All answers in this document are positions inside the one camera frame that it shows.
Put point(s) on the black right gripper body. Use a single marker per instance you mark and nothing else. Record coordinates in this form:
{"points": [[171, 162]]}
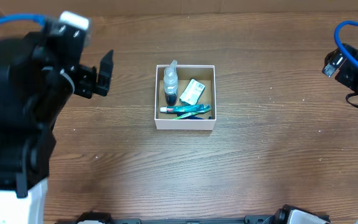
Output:
{"points": [[344, 66]]}

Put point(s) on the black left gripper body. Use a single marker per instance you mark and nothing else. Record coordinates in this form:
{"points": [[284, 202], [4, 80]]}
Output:
{"points": [[85, 84]]}

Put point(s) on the clear spray bottle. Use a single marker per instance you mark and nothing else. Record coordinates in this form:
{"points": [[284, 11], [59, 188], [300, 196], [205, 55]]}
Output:
{"points": [[170, 83]]}

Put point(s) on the green white soap packet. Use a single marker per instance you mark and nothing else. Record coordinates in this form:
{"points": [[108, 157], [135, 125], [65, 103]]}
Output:
{"points": [[192, 93]]}

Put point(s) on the green white toothbrush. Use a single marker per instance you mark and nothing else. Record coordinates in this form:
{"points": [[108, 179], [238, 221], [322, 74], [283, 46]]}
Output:
{"points": [[196, 113]]}

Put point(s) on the blue disposable razor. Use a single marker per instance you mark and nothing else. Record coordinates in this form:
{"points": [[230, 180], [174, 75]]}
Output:
{"points": [[197, 117]]}

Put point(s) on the white teal toothpaste tube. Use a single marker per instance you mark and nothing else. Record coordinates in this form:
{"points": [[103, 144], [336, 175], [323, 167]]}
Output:
{"points": [[181, 109]]}

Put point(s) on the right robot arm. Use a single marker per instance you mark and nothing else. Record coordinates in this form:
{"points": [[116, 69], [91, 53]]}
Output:
{"points": [[263, 138]]}

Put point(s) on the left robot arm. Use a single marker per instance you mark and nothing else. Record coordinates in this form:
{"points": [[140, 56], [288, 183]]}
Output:
{"points": [[38, 74]]}

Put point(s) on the white cardboard box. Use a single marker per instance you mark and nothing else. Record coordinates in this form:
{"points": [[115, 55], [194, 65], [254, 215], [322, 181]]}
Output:
{"points": [[204, 74]]}

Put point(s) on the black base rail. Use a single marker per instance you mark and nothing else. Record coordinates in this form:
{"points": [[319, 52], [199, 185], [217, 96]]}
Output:
{"points": [[287, 214]]}

